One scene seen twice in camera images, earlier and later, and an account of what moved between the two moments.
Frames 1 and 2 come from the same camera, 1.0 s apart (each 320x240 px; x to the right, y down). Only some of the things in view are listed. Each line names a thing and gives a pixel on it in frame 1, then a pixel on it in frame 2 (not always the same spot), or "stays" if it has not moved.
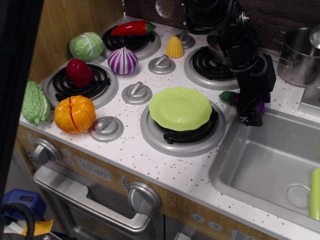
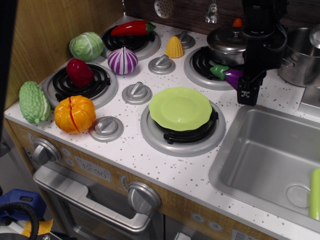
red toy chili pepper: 137,28 stays
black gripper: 254,85 → 263,52
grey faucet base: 310,103 stays
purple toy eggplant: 232,98 → 232,76
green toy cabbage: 87,46 stays
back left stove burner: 145,46 stays
